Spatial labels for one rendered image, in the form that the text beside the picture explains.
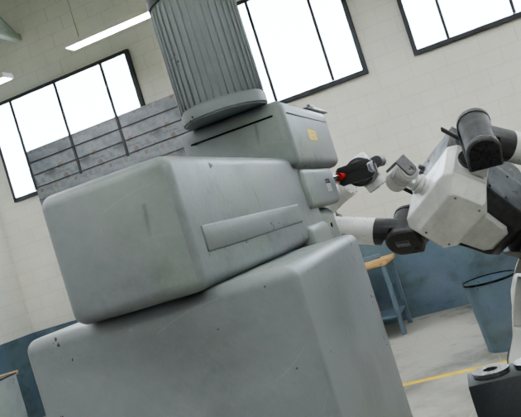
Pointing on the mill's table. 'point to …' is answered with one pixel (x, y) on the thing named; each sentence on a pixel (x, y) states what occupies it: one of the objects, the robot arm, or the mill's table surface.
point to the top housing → (268, 136)
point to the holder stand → (506, 388)
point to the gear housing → (318, 187)
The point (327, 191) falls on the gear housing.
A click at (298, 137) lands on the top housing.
